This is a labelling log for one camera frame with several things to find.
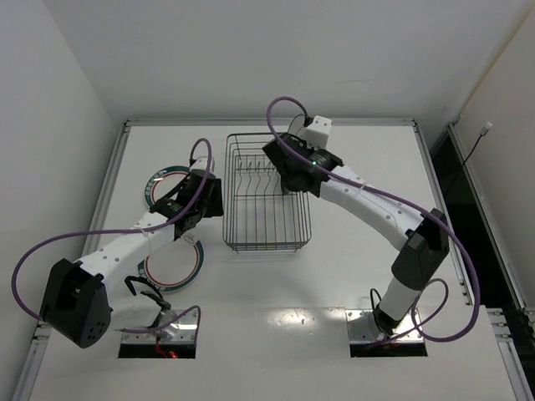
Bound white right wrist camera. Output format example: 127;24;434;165
300;115;332;149

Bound green red rimmed plate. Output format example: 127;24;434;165
144;165;189;207
137;235;205;292

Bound near green red rimmed plate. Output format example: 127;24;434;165
137;235;205;292

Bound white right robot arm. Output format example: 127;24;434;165
262;133;449;342

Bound black hanging usb cable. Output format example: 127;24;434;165
442;121;493;197

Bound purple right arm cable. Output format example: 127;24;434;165
266;95;481;350

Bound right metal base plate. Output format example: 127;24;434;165
345;309;424;345

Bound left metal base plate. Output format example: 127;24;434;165
120;306;201;346

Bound far green red rimmed plate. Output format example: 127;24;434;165
144;165;189;207

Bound metal base plate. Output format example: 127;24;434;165
345;309;424;345
120;306;201;346

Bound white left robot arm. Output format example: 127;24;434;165
40;169;223;348

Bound aluminium table frame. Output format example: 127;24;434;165
28;119;533;400

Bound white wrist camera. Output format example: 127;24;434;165
300;115;332;149
191;156;215;174

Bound grey wire dish rack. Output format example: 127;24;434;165
222;133;312;252

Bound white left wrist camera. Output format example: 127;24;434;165
191;156;215;174

